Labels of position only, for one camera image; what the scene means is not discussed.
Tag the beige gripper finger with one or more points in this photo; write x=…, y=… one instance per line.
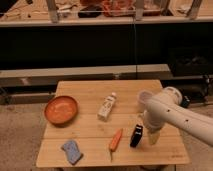
x=153, y=137

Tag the black eraser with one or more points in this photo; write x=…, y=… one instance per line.
x=136, y=135

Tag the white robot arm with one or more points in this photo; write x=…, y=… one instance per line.
x=164, y=107

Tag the orange carrot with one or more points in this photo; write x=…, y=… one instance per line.
x=115, y=141

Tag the white cup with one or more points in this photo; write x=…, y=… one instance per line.
x=142, y=97

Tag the white bottle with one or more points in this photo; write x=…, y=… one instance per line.
x=107, y=106

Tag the wooden table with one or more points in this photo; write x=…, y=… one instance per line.
x=93, y=135

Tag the blue sponge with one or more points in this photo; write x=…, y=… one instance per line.
x=72, y=151

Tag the orange bowl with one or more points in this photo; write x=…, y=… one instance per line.
x=61, y=109

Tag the grey metal bench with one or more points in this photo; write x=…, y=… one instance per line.
x=30, y=77

